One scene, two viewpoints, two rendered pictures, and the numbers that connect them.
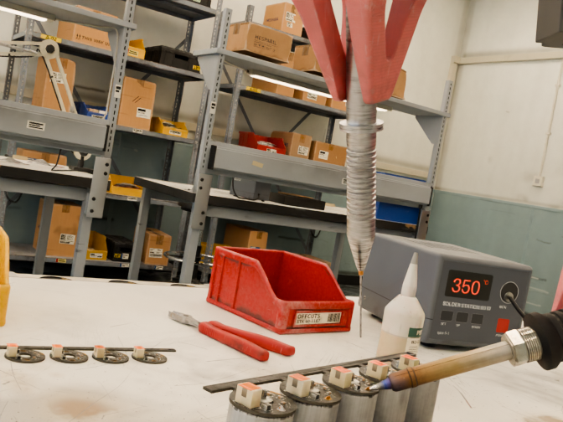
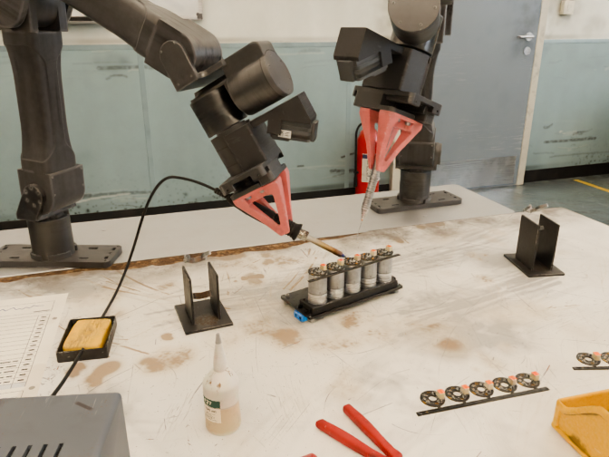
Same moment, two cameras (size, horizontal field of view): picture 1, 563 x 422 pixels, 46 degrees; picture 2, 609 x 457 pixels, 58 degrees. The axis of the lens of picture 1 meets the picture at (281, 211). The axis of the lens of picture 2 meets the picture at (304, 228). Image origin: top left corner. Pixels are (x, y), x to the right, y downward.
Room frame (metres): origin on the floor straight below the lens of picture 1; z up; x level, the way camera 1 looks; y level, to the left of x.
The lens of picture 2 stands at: (0.94, 0.06, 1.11)
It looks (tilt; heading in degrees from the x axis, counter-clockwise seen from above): 21 degrees down; 195
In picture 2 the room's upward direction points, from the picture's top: straight up
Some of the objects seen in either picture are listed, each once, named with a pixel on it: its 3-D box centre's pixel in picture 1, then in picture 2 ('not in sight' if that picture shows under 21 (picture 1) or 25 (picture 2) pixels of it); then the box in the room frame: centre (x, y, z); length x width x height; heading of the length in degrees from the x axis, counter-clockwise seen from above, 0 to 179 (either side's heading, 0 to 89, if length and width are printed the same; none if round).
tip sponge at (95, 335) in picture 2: not in sight; (88, 337); (0.46, -0.33, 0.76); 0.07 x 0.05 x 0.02; 25
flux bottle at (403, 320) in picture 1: (405, 311); (220, 380); (0.55, -0.12, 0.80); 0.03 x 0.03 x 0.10
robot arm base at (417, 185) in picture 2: not in sight; (414, 185); (-0.18, 0.01, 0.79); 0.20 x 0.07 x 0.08; 125
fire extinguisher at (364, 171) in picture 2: not in sight; (368, 160); (-2.44, -0.40, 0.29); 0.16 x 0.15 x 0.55; 123
